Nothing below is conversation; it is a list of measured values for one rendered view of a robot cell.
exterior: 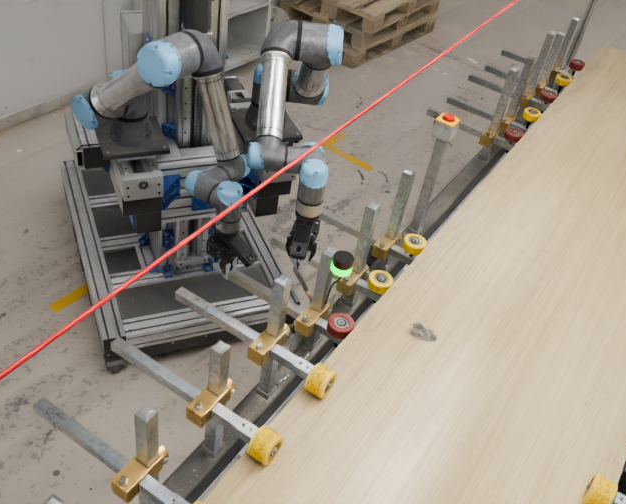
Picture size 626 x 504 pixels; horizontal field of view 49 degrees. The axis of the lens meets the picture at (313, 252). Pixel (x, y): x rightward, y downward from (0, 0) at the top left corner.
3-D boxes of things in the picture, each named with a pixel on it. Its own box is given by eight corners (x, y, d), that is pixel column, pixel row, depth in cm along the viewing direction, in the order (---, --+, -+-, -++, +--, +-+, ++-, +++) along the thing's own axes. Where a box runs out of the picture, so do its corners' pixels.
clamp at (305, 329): (293, 330, 213) (295, 319, 210) (317, 306, 222) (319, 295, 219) (308, 339, 211) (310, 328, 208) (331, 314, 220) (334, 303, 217)
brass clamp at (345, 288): (333, 289, 231) (336, 278, 228) (354, 268, 240) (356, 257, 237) (349, 297, 229) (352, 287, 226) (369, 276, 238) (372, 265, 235)
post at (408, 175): (374, 274, 263) (403, 169, 231) (379, 269, 265) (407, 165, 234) (382, 278, 261) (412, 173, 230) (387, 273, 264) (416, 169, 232)
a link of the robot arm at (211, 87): (195, 21, 205) (232, 173, 228) (169, 31, 198) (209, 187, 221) (224, 20, 198) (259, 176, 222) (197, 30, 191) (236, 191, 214)
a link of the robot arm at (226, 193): (227, 174, 208) (249, 187, 205) (225, 203, 215) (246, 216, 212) (209, 185, 203) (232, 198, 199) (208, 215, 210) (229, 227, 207)
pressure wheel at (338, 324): (317, 347, 212) (323, 322, 205) (331, 332, 218) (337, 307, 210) (339, 360, 210) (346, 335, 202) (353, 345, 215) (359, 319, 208)
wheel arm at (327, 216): (309, 215, 260) (311, 206, 258) (314, 211, 263) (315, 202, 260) (411, 268, 246) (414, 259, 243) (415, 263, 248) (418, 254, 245)
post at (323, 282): (300, 358, 230) (321, 249, 199) (306, 351, 233) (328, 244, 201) (309, 363, 229) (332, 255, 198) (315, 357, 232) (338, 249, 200)
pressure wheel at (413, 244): (401, 272, 244) (409, 247, 236) (394, 257, 249) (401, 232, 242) (422, 270, 246) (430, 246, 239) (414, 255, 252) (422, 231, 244)
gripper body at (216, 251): (220, 243, 226) (222, 214, 218) (241, 255, 223) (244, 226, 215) (205, 255, 221) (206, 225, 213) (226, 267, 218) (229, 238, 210)
